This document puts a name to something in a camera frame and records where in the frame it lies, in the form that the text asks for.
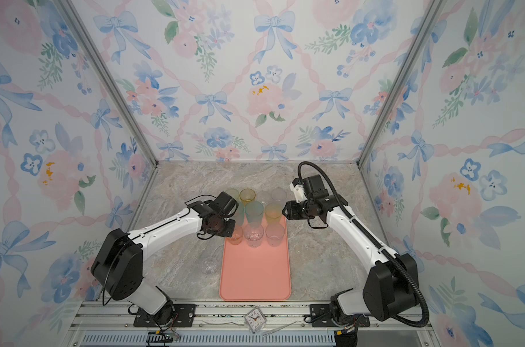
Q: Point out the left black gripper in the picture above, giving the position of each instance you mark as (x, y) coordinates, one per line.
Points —
(231, 230)

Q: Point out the small clear glass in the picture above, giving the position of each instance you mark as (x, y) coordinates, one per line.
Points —
(210, 266)

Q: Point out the pink tinted glass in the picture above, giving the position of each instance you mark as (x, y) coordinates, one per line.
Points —
(237, 236)

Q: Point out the aluminium front rail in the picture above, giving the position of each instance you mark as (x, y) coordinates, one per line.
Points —
(214, 323)

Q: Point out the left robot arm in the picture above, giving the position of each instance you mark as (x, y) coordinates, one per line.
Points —
(118, 266)

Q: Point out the pink rectangular tray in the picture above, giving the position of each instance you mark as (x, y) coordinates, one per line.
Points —
(260, 274)

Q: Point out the light green textured cup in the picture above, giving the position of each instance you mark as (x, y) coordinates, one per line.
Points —
(234, 193)

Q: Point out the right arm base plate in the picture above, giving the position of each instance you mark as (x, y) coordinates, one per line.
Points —
(330, 316)

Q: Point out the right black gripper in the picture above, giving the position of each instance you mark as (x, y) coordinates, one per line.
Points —
(292, 210)

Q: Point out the small white clock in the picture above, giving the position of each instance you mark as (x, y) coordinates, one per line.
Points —
(255, 320)

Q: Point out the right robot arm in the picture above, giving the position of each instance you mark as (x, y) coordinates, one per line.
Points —
(391, 290)

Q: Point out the clear glass column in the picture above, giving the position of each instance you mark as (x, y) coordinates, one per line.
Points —
(253, 235)

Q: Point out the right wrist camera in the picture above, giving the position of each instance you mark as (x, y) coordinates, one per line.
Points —
(310, 188)

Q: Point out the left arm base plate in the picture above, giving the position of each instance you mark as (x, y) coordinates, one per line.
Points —
(171, 315)

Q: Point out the right corner aluminium post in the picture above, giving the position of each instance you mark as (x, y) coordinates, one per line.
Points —
(429, 20)

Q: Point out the corner aluminium post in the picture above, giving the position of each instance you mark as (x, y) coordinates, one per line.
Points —
(70, 15)
(429, 20)

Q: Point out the clear pinkish cup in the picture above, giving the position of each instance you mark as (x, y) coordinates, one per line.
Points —
(275, 234)

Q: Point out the clear textured cup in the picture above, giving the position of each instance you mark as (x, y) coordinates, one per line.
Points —
(278, 195)

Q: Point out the yellow green cup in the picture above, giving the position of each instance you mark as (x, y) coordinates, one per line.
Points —
(273, 213)

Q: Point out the left corner aluminium post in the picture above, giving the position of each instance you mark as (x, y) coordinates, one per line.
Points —
(70, 15)

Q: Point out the teal textured cup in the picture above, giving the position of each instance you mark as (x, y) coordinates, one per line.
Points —
(239, 215)
(254, 212)

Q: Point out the amber yellow cup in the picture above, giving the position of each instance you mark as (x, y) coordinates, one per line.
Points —
(247, 195)

